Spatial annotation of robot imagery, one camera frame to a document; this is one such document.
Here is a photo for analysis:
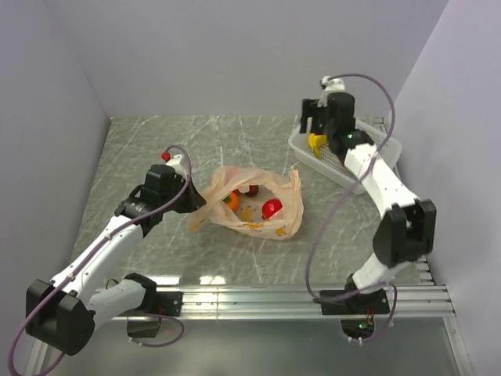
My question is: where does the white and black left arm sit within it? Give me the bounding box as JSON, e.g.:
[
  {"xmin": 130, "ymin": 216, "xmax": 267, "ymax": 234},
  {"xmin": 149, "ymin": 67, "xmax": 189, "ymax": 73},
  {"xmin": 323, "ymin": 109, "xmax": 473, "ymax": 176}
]
[{"xmin": 25, "ymin": 156, "xmax": 206, "ymax": 356}]

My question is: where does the peach plastic bag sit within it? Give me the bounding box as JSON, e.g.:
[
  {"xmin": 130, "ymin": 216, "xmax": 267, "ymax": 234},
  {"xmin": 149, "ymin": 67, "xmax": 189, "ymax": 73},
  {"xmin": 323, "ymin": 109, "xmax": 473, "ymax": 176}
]
[{"xmin": 187, "ymin": 166, "xmax": 304, "ymax": 240}]

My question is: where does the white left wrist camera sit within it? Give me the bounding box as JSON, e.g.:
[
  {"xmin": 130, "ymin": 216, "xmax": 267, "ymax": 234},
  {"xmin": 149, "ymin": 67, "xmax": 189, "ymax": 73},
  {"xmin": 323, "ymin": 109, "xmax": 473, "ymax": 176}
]
[{"xmin": 161, "ymin": 151, "xmax": 187, "ymax": 177}]

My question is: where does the small dark red fruit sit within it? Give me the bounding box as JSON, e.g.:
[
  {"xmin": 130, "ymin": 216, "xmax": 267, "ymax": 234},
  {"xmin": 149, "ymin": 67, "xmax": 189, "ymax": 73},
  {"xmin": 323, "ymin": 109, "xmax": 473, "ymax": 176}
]
[{"xmin": 243, "ymin": 185, "xmax": 259, "ymax": 197}]

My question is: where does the white perforated plastic basket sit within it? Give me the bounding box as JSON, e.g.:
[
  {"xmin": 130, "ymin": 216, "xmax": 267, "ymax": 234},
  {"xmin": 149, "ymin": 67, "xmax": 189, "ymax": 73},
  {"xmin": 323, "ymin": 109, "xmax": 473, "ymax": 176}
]
[{"xmin": 288, "ymin": 120, "xmax": 402, "ymax": 189}]

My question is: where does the black left controller box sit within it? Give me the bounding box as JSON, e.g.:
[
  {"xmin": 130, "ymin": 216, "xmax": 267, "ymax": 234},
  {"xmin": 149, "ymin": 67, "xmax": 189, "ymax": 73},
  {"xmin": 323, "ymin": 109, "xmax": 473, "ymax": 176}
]
[{"xmin": 126, "ymin": 316, "xmax": 161, "ymax": 338}]

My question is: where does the orange tangerine with leaf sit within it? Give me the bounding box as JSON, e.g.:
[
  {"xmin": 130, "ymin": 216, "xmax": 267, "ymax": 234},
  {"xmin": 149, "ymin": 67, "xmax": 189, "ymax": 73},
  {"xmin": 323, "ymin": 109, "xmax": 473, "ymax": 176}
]
[{"xmin": 222, "ymin": 192, "xmax": 240, "ymax": 212}]

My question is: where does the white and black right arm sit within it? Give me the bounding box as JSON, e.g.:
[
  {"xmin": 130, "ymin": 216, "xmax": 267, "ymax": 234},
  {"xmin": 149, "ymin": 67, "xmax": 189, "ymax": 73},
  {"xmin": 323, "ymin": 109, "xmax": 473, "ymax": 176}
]
[{"xmin": 300, "ymin": 92, "xmax": 437, "ymax": 313}]

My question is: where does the yellow banana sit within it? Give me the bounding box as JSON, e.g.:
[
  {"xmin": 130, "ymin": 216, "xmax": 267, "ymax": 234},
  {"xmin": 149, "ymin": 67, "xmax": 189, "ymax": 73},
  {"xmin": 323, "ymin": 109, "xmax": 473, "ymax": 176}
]
[{"xmin": 308, "ymin": 133, "xmax": 328, "ymax": 159}]

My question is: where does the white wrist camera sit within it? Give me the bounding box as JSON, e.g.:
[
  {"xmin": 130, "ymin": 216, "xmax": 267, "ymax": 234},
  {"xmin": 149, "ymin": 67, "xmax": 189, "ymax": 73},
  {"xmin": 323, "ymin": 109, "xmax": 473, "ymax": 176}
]
[
  {"xmin": 161, "ymin": 151, "xmax": 187, "ymax": 177},
  {"xmin": 317, "ymin": 76, "xmax": 345, "ymax": 107}
]

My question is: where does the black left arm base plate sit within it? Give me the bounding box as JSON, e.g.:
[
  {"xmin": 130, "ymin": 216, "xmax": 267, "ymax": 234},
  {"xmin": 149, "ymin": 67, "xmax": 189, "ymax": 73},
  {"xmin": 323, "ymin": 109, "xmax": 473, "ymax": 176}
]
[{"xmin": 122, "ymin": 291, "xmax": 183, "ymax": 317}]

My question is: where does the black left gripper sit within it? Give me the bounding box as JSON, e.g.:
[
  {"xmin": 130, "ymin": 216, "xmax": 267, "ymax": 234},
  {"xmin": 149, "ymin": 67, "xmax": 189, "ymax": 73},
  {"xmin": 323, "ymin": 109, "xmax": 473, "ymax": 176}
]
[{"xmin": 160, "ymin": 174, "xmax": 206, "ymax": 213}]

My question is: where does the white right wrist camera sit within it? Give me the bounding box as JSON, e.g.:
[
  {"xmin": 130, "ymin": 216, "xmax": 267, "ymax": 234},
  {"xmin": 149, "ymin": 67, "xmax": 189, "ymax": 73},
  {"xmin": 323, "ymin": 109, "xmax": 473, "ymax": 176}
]
[{"xmin": 317, "ymin": 76, "xmax": 345, "ymax": 107}]

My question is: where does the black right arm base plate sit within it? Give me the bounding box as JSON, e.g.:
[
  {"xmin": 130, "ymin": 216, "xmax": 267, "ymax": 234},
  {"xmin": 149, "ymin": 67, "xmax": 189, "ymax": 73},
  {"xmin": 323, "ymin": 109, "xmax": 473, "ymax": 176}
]
[{"xmin": 320, "ymin": 289, "xmax": 390, "ymax": 316}]

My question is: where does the right controller board with led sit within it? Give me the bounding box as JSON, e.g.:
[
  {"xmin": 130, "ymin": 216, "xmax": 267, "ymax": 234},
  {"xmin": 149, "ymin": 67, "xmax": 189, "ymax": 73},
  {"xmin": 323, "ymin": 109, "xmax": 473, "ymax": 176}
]
[{"xmin": 341, "ymin": 318, "xmax": 375, "ymax": 340}]

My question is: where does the aluminium table edge rail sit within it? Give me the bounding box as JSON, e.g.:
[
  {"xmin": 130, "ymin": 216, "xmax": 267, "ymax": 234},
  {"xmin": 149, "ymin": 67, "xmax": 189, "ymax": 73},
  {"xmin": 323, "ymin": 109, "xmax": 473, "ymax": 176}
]
[{"xmin": 41, "ymin": 285, "xmax": 457, "ymax": 321}]

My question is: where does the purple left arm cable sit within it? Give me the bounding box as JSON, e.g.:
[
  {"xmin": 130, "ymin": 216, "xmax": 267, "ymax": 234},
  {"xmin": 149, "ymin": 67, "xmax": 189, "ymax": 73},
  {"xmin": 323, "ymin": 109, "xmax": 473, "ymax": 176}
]
[{"xmin": 6, "ymin": 144, "xmax": 193, "ymax": 376}]

